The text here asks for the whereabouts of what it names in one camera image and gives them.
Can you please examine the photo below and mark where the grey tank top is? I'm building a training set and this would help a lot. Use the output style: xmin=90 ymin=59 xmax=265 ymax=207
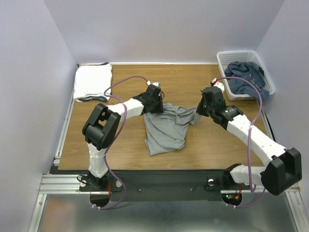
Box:
xmin=144 ymin=103 xmax=201 ymax=156

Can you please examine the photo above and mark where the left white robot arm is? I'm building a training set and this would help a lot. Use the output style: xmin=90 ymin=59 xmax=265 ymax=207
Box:
xmin=82 ymin=82 xmax=163 ymax=190

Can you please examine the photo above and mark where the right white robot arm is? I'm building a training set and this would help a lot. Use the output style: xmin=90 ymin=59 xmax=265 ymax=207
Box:
xmin=197 ymin=86 xmax=302 ymax=196

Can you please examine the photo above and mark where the blue tank top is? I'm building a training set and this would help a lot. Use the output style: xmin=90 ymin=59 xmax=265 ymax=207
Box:
xmin=225 ymin=61 xmax=269 ymax=101

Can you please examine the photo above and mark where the folded white tank top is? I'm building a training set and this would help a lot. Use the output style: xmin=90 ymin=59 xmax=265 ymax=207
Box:
xmin=73 ymin=63 xmax=112 ymax=100

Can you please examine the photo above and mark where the white plastic basket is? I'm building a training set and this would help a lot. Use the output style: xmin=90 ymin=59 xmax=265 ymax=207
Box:
xmin=217 ymin=50 xmax=275 ymax=101

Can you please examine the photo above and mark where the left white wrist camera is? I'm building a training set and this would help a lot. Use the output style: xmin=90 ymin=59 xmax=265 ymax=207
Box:
xmin=146 ymin=81 xmax=160 ymax=87

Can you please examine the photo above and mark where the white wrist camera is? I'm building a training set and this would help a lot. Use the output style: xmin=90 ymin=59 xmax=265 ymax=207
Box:
xmin=211 ymin=78 xmax=225 ymax=93
xmin=146 ymin=81 xmax=160 ymax=87

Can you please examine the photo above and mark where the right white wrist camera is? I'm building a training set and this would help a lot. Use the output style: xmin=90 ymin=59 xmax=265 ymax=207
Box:
xmin=211 ymin=78 xmax=225 ymax=93

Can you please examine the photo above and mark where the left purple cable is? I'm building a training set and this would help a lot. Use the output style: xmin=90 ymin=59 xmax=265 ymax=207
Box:
xmin=90 ymin=76 xmax=152 ymax=210

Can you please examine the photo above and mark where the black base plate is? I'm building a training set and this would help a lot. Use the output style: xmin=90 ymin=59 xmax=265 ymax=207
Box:
xmin=79 ymin=169 xmax=248 ymax=202

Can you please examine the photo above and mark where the aluminium frame rail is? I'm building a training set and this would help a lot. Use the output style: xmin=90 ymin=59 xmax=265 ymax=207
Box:
xmin=29 ymin=174 xmax=309 ymax=232

